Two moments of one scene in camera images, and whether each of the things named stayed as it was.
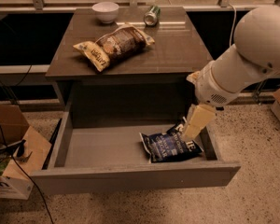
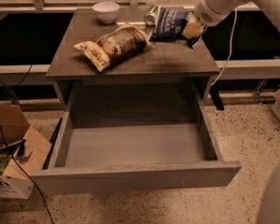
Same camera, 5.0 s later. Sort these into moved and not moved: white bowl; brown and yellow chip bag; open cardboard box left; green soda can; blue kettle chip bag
Moved: blue kettle chip bag
Not moved: brown and yellow chip bag; green soda can; white bowl; open cardboard box left
